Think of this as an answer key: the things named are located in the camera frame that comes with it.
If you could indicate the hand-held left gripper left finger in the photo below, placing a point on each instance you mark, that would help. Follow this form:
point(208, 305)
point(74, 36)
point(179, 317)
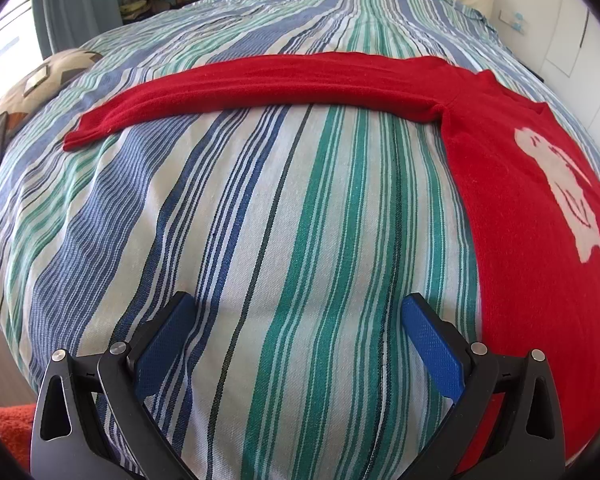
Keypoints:
point(162, 345)

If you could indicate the orange shaggy rug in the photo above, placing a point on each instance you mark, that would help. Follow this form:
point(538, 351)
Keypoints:
point(10, 425)

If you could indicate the patterned brown cushion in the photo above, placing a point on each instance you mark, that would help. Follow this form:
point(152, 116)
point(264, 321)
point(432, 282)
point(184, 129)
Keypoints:
point(30, 90)

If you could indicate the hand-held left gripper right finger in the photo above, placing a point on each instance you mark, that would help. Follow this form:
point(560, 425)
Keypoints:
point(432, 345)

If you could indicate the red sweater with white figure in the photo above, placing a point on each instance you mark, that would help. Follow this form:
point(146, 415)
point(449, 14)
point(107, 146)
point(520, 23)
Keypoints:
point(505, 185)

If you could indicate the striped bed cover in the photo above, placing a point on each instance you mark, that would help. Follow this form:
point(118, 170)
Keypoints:
point(280, 210)

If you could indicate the teal curtain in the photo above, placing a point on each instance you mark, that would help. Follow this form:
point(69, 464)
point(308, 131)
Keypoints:
point(70, 10)

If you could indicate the wall socket with blue sticker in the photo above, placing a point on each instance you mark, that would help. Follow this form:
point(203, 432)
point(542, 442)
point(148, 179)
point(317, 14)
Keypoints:
point(514, 20)

